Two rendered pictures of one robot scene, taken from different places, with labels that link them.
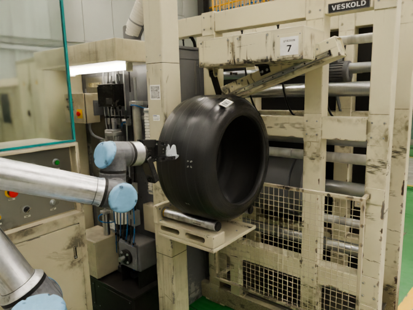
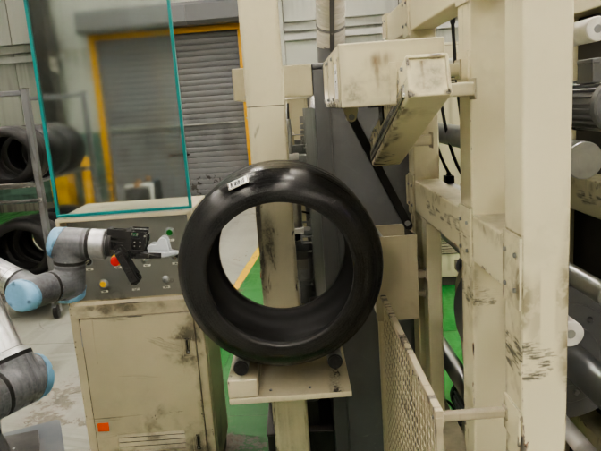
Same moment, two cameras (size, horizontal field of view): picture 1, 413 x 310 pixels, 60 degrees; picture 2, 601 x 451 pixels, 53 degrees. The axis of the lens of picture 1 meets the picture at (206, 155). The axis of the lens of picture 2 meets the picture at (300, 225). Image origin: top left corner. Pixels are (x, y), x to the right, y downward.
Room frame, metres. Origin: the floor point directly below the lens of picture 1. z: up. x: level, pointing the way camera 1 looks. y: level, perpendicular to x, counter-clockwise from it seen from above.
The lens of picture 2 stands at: (0.64, -1.47, 1.66)
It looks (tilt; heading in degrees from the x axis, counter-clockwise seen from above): 11 degrees down; 51
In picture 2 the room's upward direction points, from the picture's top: 4 degrees counter-clockwise
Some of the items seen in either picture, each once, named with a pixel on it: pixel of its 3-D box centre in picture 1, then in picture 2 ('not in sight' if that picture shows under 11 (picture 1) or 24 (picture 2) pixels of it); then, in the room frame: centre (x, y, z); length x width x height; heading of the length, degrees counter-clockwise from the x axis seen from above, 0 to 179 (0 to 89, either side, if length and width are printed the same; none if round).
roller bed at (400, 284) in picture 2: not in sight; (392, 270); (2.19, -0.07, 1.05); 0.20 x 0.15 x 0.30; 51
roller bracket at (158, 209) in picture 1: (182, 205); not in sight; (1.87, 0.14, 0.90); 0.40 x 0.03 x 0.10; 141
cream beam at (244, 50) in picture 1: (257, 50); (373, 79); (1.90, -0.28, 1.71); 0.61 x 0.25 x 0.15; 51
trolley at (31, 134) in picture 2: not in sight; (41, 199); (2.30, 4.31, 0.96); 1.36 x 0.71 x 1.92; 45
